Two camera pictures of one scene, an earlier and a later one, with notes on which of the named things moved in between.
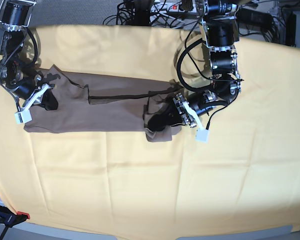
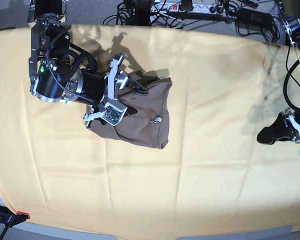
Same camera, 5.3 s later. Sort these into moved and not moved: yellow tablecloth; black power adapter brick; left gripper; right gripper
Moved: right gripper; left gripper
Not moved: yellow tablecloth; black power adapter brick
